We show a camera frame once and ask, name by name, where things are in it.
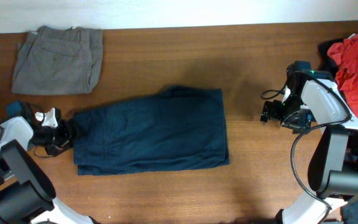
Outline folded grey shorts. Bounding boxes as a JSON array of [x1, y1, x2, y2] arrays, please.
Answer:
[[11, 26, 103, 95]]

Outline navy blue shorts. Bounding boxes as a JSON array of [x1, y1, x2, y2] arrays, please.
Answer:
[[73, 86, 230, 175]]

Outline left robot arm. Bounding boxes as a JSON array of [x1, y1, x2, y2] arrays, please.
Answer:
[[0, 101, 97, 224]]

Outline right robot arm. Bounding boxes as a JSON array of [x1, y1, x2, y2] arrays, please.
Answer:
[[260, 61, 358, 224]]

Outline black garment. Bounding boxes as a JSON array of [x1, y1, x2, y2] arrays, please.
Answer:
[[318, 39, 343, 76]]

